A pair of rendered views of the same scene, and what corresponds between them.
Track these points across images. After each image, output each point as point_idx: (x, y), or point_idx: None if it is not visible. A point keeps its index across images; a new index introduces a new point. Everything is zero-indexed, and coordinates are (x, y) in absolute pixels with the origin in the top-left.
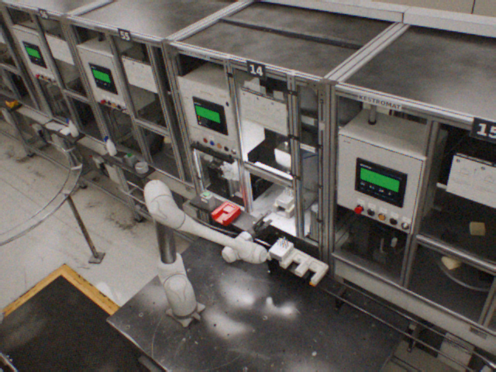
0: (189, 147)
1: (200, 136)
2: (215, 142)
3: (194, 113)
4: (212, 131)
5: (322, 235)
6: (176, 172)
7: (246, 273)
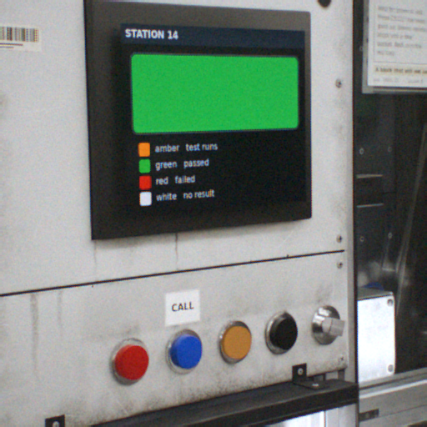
0: None
1: (85, 349)
2: (203, 339)
3: (64, 158)
4: (200, 245)
5: None
6: None
7: None
